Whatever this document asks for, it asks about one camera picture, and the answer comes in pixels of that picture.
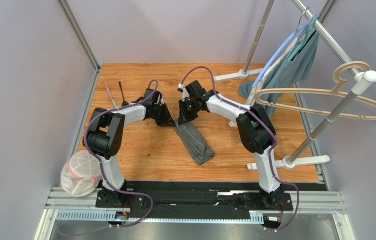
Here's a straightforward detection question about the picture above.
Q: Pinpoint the pink handled knife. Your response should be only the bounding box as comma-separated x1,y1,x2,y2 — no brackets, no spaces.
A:
105,84,119,109

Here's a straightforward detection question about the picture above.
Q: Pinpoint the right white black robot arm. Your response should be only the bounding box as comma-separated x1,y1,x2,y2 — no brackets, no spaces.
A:
178,80,284,205

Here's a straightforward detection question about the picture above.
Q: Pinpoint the metal clothes rack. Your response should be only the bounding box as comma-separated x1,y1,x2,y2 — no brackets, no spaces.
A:
213,0,376,170

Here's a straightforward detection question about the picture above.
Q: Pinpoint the wooden clothes hanger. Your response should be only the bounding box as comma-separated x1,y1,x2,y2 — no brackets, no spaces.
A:
254,61,376,121

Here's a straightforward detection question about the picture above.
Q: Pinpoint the black spoon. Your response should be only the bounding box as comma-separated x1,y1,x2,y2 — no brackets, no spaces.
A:
118,81,129,107

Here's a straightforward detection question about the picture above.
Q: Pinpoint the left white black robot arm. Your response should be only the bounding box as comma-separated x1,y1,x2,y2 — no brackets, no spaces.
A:
83,88,176,196

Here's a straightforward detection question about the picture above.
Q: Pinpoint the blue clothes hanger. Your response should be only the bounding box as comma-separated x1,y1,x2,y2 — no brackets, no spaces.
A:
252,14,319,88

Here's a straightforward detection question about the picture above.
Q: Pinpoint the white mesh laundry bag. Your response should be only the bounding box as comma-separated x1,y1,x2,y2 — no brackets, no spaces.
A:
60,150,103,198

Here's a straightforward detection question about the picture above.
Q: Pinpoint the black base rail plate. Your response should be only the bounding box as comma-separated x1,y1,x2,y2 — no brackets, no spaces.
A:
95,181,296,220

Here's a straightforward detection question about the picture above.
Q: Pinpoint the grey stitched cloth napkin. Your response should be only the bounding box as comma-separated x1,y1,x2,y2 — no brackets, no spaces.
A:
174,120,216,166

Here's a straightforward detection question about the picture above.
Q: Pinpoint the teal hanging garment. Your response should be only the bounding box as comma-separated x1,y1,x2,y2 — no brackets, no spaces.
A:
238,24,320,106

